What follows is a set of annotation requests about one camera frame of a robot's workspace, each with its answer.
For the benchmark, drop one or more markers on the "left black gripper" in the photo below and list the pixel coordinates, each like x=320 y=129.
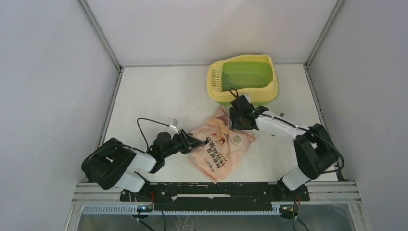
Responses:
x=189 y=143

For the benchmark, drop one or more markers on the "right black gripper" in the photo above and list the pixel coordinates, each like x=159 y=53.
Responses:
x=233 y=123

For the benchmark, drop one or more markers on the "pink cat litter bag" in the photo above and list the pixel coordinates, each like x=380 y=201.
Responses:
x=224 y=149

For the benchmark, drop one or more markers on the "green cat litter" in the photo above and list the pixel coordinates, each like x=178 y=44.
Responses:
x=234 y=80

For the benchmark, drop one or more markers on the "yellow green litter box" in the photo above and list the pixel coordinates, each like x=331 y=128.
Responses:
x=250 y=74

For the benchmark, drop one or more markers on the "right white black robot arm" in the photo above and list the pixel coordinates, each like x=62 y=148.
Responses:
x=314 y=149

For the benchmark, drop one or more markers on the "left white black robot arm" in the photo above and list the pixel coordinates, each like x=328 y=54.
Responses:
x=114 y=164

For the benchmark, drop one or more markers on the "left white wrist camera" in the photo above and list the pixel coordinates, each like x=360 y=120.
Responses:
x=173 y=126

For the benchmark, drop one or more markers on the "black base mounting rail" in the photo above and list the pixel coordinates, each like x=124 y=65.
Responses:
x=229 y=196

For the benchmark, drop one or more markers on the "white slotted cable duct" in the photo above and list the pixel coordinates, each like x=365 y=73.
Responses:
x=149 y=210

